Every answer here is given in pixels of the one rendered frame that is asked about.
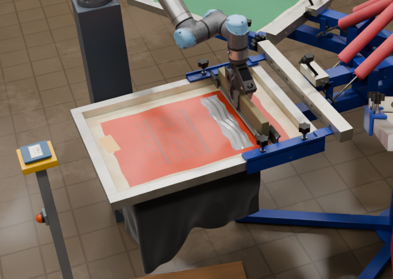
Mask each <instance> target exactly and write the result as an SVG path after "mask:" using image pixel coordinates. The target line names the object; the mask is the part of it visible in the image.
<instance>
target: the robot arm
mask: <svg viewBox="0 0 393 279"><path fill-rule="evenodd" d="M110 1H111V0H77V4H78V5H79V6H81V7H84V8H97V7H101V6H104V5H106V4H108V3H110ZM158 2H159V3H160V5H161V7H162V8H163V10H164V11H165V13H166V15H167V16H168V18H169V20H170V21H171V23H172V24H173V26H174V27H175V29H176V31H175V32H174V40H175V43H176V45H177V46H178V47H179V48H181V49H188V48H190V47H194V46H196V45H197V44H199V43H202V42H204V41H206V40H208V39H211V38H213V37H215V36H217V35H220V36H222V37H224V38H226V39H227V54H228V57H229V62H230V63H229V65H228V66H226V67H225V78H226V80H227V81H228V83H229V84H230V85H229V87H228V90H229V96H230V98H231V101H232V104H233V106H234V107H235V108H237V107H238V106H239V105H238V96H239V90H238V89H239V88H240V87H242V89H243V92H244V94H246V95H247V96H248V97H249V98H250V99H251V98H252V96H253V93H254V92H256V91H257V87H256V84H255V82H254V80H253V77H252V75H251V72H250V70H249V67H248V65H247V63H246V62H247V61H248V59H249V58H248V56H249V41H248V30H249V27H248V25H247V19H246V17H245V16H243V15H231V16H227V15H225V14H224V13H223V12H221V11H217V10H216V9H210V10H209V11H207V13H206V14H204V17H203V19H201V20H199V21H197V22H196V21H195V19H194V18H193V16H192V15H191V13H190V11H189V10H188V8H187V7H186V5H185V3H184V2H183V0H158ZM236 88H237V89H236Z"/></svg>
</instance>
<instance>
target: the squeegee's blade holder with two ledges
mask: <svg viewBox="0 0 393 279"><path fill-rule="evenodd" d="M219 90H220V92H221V93H222V94H223V96H224V97H225V98H226V99H227V101H228V102H229V103H230V104H231V106H232V107H233V109H234V110H235V111H236V112H237V114H238V115H239V116H240V118H241V119H242V121H243V122H244V123H245V124H246V126H247V127H248V128H249V129H250V131H251V132H252V134H253V135H254V136H255V137H256V133H255V132H254V127H252V125H251V124H250V122H249V121H248V120H247V119H246V117H245V116H244V115H243V114H242V112H241V111H240V109H239V108H238V107H237V108H235V107H234V106H233V104H232V101H231V98H230V96H229V95H228V94H227V93H226V91H225V90H224V89H223V87H222V86H220V87H219Z"/></svg>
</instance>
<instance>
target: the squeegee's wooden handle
mask: <svg viewBox="0 0 393 279"><path fill-rule="evenodd" d="M218 80H219V85H220V86H222V87H223V89H224V90H225V91H226V93H227V94H228V95H229V90H228V87H229V85H230V84H229V83H228V81H227V80H226V78H225V68H224V67H221V68H219V69H218ZM236 89H237V88H236ZM238 90H239V96H238V105H239V106H238V108H239V109H240V111H241V112H242V114H243V115H244V116H245V117H246V119H247V120H248V121H249V122H250V124H251V125H252V127H254V129H256V130H258V131H259V132H260V134H261V135H265V136H268V138H270V137H269V122H268V120H267V119H266V118H265V117H264V115H263V114H262V113H261V112H260V111H259V109H258V108H257V107H256V106H255V104H254V103H253V102H252V101H251V99H250V98H249V97H248V96H247V95H246V94H244V92H243V90H242V88H241V87H240V88H239V89H238Z"/></svg>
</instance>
